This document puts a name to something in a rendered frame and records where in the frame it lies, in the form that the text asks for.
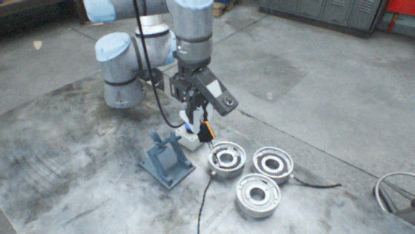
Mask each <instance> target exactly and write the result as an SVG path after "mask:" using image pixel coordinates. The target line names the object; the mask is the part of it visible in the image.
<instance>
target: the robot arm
mask: <svg viewBox="0 0 415 234"><path fill-rule="evenodd" d="M137 4H138V9H139V15H140V19H141V23H142V29H143V33H144V38H145V44H146V48H147V54H148V57H149V61H150V67H151V69H153V68H157V67H164V66H165V65H169V64H172V63H174V61H175V60H176V59H177V67H178V71H177V72H176V73H175V74H174V76H171V77H170V78H169V82H170V94H171V96H172V97H174V98H175V99H177V100H178V101H179V102H180V103H182V104H183V103H184V102H185V103H187V104H186V106H185V110H180V111H179V115H180V117H181V118H182V119H183V120H184V121H185V122H187V123H188V124H189V125H190V128H191V130H192V131H193V132H194V133H195V134H197V133H198V132H199V131H200V128H199V125H200V122H199V118H200V115H201V114H202V115H203V118H204V120H203V122H205V121H207V122H210V120H211V116H212V114H213V110H214V108H215V110H216V111H217V112H218V113H219V115H220V116H222V117H225V116H227V115H228V113H230V112H231V111H232V110H234V109H235V108H236V107H237V106H238V105H239V102H238V101H237V100H236V99H235V98H234V97H233V95H232V94H231V93H230V92H229V90H228V89H227V88H226V87H225V86H224V85H223V83H221V81H220V80H219V79H218V78H217V77H216V76H215V75H214V73H213V72H212V71H211V70H210V68H209V67H208V65H209V64H210V63H211V55H212V53H213V0H137ZM84 5H85V8H86V11H87V14H88V17H89V19H90V20H91V21H93V22H106V21H110V22H113V21H115V20H125V19H134V18H135V17H136V15H135V11H134V7H133V1H132V0H84ZM166 13H170V14H171V15H172V16H173V25H174V33H175V35H174V34H173V31H172V30H169V27H168V26H167V25H166V24H165V23H164V22H163V16H162V14H166ZM134 31H135V35H136V36H134V37H130V36H129V35H128V34H127V33H111V34H109V35H106V36H105V37H103V38H102V39H100V40H99V41H97V42H96V46H95V49H96V55H97V56H96V58H97V60H98V61H99V64H100V68H101V70H102V75H103V77H104V82H105V85H104V99H105V102H106V104H108V105H110V106H111V107H114V108H128V107H133V106H135V105H138V104H140V103H141V102H142V101H143V100H144V99H145V96H146V92H145V88H144V86H143V85H142V83H141V82H140V80H139V78H138V76H137V72H136V71H139V70H146V69H147V63H146V60H145V54H144V50H143V46H142V41H141V38H140V34H139V28H138V26H137V27H136V29H135V30H134ZM172 85H174V90H175V93H173V90H172Z"/></svg>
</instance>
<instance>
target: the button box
mask: <svg viewBox="0 0 415 234"><path fill-rule="evenodd" d="M176 136H181V137H182V138H181V139H179V140H178V142H179V143H180V144H181V145H183V146H184V147H186V148H188V149H189V150H190V151H192V152H194V151H195V149H196V148H198V147H199V146H200V145H201V144H203V143H204V142H199V139H198V138H197V136H196V134H195V133H194V132H193V131H192V130H188V129H186V128H185V125H184V124H183V125H182V126H181V127H180V128H179V129H178V130H177V131H176Z"/></svg>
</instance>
